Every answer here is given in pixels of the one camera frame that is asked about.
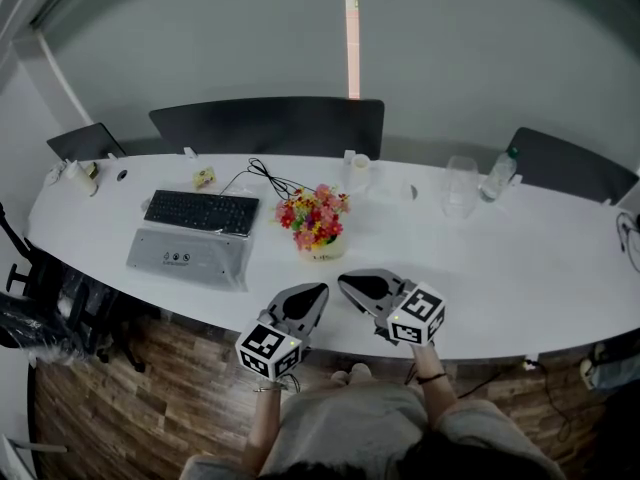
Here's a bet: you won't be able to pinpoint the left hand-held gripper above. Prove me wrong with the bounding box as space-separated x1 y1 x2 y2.
234 282 330 383

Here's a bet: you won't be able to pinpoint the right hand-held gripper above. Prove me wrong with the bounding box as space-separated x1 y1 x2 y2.
337 268 446 345

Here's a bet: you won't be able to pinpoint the colourful flowers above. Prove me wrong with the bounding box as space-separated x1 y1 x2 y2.
273 183 351 263

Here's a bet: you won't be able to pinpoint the person's right forearm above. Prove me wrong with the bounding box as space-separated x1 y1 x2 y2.
409 341 459 417

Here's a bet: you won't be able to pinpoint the person's left forearm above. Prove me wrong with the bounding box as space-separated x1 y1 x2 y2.
243 380 289 469

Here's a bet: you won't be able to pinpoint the white oval table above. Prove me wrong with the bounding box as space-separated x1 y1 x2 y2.
27 153 640 362

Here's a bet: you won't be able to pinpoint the white cup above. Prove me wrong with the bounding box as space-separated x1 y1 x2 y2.
349 153 372 182

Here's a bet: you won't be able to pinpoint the person's grey shirt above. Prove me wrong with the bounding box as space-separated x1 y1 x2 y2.
179 381 569 480

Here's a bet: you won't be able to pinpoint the grey keyboard box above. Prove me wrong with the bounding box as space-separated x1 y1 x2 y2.
125 226 251 292

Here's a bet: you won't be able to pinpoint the clear plastic container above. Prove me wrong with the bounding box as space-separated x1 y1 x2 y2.
440 155 480 220

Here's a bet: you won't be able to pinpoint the black keyboard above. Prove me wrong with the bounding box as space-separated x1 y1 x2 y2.
143 189 261 237

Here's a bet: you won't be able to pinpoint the yellow snack packet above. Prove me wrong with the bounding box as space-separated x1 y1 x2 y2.
192 165 217 190

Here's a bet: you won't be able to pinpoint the clear plastic water bottle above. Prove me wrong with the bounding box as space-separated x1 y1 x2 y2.
479 146 519 203

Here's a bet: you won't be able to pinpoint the white cylindrical bottle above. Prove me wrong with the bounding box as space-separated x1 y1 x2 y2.
64 160 100 198

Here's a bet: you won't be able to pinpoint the pale vertical window strip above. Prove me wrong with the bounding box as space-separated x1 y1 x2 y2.
342 0 362 100

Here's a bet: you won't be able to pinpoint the black plastic-wrapped office chair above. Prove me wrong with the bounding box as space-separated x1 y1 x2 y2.
0 202 161 374

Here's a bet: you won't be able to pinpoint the bluish plastic bag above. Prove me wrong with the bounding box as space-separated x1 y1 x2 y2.
579 342 640 395

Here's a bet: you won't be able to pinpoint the black coiled cable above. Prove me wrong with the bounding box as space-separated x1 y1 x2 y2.
219 156 316 202

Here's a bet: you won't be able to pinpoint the black floor cable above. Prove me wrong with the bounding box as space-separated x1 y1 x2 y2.
457 362 577 444

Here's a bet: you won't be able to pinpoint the white metal frame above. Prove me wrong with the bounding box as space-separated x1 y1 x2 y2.
0 432 69 480

